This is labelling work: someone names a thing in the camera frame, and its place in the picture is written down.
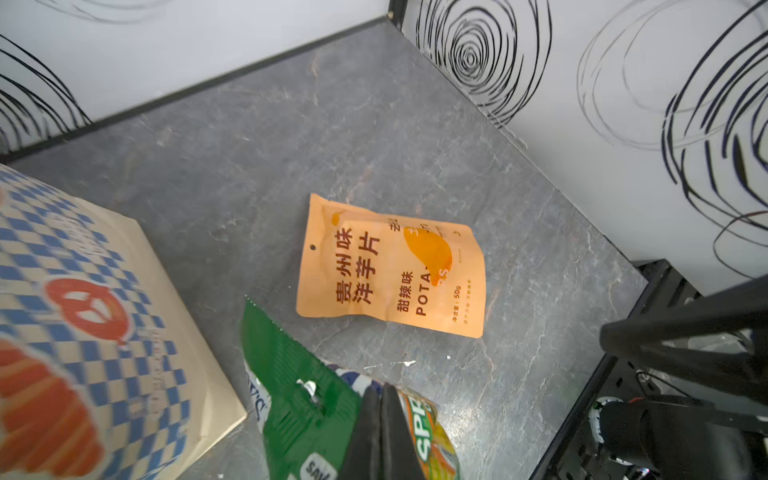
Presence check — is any orange potato chips bag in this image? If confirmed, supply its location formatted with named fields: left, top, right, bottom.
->
left=296, top=194, right=486, bottom=338

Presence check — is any blue checkered paper bag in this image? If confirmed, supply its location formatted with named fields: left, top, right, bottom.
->
left=1, top=167, right=246, bottom=479

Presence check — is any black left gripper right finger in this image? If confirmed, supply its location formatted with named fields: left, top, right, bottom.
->
left=380, top=384, right=428, bottom=480

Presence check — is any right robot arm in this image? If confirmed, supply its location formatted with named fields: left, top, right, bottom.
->
left=589, top=277, right=767, bottom=479

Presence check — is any green Fox's candy bag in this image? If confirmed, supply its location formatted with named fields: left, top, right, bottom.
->
left=242, top=301, right=462, bottom=479

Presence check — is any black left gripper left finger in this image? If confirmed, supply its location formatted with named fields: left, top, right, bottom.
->
left=338, top=387, right=381, bottom=480

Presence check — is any black front rail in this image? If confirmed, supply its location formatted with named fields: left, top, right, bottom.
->
left=531, top=260, right=700, bottom=479

